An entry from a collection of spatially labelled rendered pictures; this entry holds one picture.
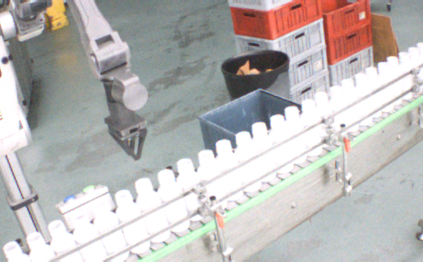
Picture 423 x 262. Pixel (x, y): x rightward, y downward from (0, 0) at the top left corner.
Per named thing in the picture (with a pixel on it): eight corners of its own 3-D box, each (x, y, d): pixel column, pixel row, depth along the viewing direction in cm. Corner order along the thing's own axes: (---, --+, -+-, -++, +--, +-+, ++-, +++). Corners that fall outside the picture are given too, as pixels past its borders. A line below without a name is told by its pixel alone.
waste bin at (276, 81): (263, 172, 335) (249, 80, 306) (222, 150, 370) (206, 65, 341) (313, 144, 355) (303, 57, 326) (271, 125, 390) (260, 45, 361)
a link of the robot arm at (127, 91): (120, 39, 112) (85, 53, 108) (144, 47, 103) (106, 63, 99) (133, 88, 117) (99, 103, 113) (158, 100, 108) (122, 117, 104)
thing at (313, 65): (279, 99, 377) (275, 70, 367) (240, 88, 407) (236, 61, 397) (329, 70, 409) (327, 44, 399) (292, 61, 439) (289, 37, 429)
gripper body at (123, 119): (128, 114, 122) (121, 86, 119) (148, 127, 114) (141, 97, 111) (104, 125, 119) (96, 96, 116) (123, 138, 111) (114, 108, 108)
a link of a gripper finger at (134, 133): (140, 147, 125) (131, 112, 120) (154, 157, 119) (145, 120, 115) (116, 158, 122) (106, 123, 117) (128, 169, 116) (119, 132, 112)
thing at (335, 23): (329, 40, 407) (327, 14, 397) (294, 32, 438) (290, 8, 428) (372, 21, 436) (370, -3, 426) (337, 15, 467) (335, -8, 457)
